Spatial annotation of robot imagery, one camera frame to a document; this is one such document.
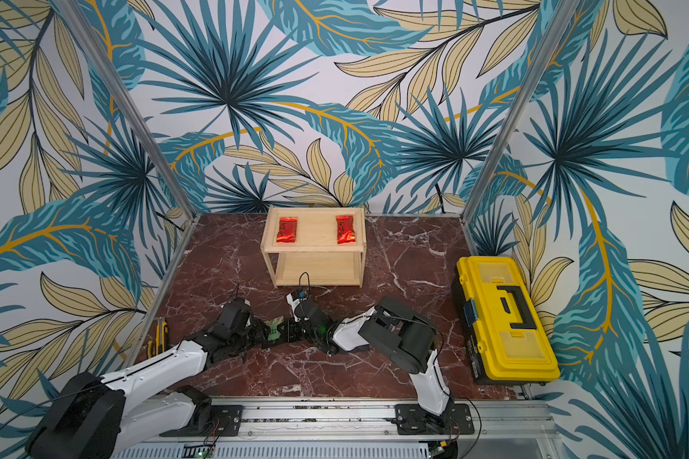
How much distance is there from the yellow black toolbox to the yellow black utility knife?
0.90 m

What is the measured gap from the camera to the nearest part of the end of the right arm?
0.73 meters

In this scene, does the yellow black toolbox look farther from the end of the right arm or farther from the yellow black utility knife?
the yellow black utility knife

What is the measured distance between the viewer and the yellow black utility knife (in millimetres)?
852

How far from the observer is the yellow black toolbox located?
0.70m
